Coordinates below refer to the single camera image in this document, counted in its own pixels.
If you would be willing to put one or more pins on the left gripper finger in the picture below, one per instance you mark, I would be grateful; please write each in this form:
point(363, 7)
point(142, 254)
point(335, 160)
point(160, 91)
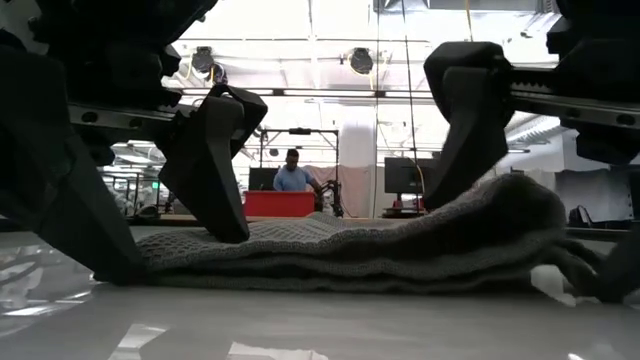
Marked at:
point(210, 165)
point(45, 175)

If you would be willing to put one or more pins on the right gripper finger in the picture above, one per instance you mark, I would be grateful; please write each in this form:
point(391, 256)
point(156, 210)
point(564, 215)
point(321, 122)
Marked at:
point(625, 275)
point(470, 125)

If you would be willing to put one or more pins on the grey waffle weave towel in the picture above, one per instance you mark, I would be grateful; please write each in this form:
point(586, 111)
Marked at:
point(350, 250)

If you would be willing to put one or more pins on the small black robot arm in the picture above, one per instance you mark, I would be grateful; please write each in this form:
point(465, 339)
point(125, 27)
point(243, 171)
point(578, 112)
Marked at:
point(332, 197)

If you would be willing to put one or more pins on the small black monitor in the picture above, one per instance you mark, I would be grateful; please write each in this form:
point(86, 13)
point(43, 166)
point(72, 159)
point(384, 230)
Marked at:
point(263, 179)

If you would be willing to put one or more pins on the black backpack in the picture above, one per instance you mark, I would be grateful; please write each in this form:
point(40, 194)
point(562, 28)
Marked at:
point(580, 218)

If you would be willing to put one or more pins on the red plastic bin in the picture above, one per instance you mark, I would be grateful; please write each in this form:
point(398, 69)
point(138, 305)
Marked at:
point(279, 205)

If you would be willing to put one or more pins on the large black monitor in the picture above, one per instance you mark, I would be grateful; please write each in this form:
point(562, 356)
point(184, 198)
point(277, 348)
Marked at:
point(407, 176)

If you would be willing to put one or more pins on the person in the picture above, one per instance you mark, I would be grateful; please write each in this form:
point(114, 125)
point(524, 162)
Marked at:
point(292, 179)

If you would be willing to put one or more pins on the white building column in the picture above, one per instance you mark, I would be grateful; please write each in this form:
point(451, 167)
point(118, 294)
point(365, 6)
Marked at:
point(358, 150)

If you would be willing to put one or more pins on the black gantry frame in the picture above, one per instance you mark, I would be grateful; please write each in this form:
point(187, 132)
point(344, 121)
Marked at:
point(300, 131)

